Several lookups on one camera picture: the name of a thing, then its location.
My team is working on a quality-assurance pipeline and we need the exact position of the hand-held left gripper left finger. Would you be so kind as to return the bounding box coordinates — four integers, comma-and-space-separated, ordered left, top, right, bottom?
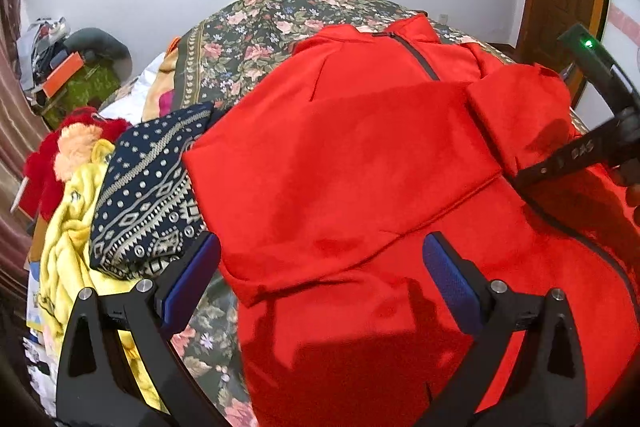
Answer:
56, 232, 231, 427

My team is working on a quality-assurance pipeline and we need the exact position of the red and peach fluffy garment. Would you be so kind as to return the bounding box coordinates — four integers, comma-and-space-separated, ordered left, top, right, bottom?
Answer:
17, 107, 131, 215

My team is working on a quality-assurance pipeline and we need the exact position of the red zip jacket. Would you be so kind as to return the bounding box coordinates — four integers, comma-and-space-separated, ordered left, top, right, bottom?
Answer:
181, 13, 640, 427

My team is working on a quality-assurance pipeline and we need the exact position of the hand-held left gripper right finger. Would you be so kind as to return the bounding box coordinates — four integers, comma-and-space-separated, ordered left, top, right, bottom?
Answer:
410, 231, 588, 427

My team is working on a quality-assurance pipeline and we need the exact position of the grey cushion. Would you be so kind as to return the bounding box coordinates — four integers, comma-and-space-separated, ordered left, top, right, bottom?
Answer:
64, 27, 132, 72

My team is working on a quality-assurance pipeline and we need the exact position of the orange and pink blanket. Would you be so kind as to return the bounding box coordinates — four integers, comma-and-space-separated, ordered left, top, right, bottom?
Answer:
142, 37, 183, 122

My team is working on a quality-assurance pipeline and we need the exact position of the white bed sheet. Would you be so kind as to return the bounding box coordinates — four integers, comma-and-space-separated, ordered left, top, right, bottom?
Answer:
100, 52, 166, 128

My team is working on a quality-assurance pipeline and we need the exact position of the pile of bags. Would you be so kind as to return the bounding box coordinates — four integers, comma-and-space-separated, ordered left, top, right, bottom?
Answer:
17, 17, 68, 88

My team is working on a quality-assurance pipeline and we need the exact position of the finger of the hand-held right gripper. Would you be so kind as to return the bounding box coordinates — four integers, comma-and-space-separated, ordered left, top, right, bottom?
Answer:
512, 119, 626, 192

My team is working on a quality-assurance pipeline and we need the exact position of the brown striped curtain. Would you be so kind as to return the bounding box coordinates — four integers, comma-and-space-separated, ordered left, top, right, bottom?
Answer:
0, 0, 61, 308

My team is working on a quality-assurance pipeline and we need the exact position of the navy patterned sweater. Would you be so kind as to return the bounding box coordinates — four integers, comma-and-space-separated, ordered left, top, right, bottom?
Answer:
89, 102, 221, 283

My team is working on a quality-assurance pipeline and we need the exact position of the orange box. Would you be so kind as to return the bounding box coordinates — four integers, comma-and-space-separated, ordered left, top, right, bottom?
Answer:
42, 52, 83, 100

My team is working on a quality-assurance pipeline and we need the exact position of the floral bedspread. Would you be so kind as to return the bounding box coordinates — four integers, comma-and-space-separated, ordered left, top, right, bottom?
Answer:
97, 0, 591, 427

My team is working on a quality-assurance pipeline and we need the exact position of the yellow fleece garment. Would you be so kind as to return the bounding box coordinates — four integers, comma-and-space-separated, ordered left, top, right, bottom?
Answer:
37, 139, 168, 413

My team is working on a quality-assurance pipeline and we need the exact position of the green patterned cloth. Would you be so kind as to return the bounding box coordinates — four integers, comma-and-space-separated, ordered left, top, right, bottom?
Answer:
42, 64, 121, 130

